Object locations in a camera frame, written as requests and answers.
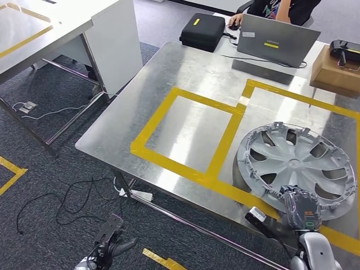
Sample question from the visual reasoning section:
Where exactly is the person's right hand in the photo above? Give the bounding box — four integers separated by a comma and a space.
228, 13, 244, 27

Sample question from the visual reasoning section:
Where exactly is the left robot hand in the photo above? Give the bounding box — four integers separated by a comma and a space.
93, 214, 139, 270

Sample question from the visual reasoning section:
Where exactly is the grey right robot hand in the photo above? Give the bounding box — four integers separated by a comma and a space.
278, 185, 323, 232

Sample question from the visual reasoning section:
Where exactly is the grey plastic wheel cover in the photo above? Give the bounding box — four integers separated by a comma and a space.
232, 121, 357, 221

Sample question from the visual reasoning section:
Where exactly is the steel workbench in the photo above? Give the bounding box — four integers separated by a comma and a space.
75, 40, 360, 270

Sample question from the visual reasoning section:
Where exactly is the black zip case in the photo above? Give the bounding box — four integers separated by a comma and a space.
179, 13, 226, 53

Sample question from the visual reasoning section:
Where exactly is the white power strip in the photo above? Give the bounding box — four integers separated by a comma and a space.
118, 188, 154, 203
18, 101, 38, 114

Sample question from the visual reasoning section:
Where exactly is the grey laptop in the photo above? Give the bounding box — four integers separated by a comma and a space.
236, 14, 322, 69

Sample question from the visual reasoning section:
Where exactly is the yellow floor tape outline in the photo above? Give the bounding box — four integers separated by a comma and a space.
142, 247, 188, 270

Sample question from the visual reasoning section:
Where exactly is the person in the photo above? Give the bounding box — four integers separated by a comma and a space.
228, 0, 323, 28

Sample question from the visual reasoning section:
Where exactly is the brown cardboard box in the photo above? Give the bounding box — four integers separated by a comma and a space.
309, 44, 360, 100

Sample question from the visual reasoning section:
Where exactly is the yellow floor tape square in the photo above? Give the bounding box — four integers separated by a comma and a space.
0, 156, 28, 197

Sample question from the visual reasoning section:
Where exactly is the black device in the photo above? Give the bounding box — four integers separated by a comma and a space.
329, 39, 360, 72

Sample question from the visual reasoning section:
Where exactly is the white desk panel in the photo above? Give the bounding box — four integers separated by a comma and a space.
33, 0, 144, 100

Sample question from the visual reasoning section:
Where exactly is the yellow tape rectangle outline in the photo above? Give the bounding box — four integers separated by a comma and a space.
0, 3, 54, 60

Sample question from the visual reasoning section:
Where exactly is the steel table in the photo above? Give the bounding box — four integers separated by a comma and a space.
0, 0, 94, 158

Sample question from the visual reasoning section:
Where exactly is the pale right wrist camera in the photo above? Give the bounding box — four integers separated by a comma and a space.
245, 206, 267, 227

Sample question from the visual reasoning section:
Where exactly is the black floor cable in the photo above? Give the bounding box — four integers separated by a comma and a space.
16, 176, 125, 236

